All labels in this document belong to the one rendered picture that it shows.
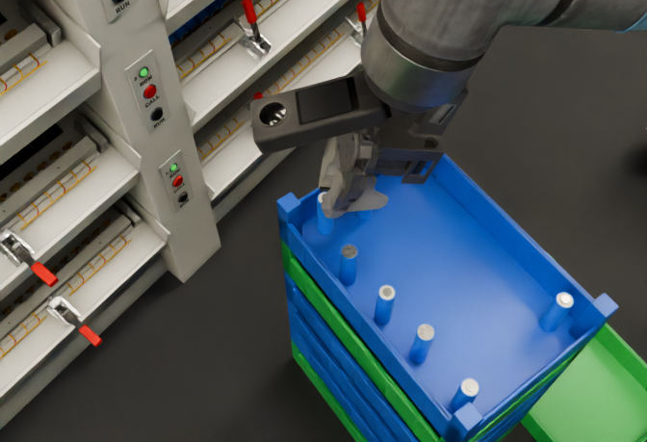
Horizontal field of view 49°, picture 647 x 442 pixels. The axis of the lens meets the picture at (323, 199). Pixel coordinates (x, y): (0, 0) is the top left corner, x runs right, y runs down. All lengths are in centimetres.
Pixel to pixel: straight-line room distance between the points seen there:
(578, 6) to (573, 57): 109
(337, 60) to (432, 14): 82
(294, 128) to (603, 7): 25
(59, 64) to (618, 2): 56
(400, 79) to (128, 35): 37
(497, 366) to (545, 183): 68
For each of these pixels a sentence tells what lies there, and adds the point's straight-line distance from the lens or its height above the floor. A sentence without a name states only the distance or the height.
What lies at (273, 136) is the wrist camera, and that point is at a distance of 60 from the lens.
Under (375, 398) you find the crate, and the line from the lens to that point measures 88.
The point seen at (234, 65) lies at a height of 35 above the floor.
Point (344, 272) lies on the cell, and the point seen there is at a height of 44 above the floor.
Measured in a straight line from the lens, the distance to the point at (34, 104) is 81.
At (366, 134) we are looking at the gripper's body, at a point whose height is 63.
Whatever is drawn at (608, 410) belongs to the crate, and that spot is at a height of 0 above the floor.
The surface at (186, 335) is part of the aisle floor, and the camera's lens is 122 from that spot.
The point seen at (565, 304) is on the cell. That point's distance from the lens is 75.
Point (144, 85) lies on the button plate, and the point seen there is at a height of 48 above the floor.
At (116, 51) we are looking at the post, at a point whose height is 55.
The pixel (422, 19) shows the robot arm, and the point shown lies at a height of 77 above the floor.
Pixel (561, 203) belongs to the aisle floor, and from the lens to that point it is 139.
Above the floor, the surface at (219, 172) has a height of 16.
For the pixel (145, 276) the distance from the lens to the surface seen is 124.
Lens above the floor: 112
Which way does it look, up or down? 58 degrees down
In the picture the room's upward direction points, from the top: straight up
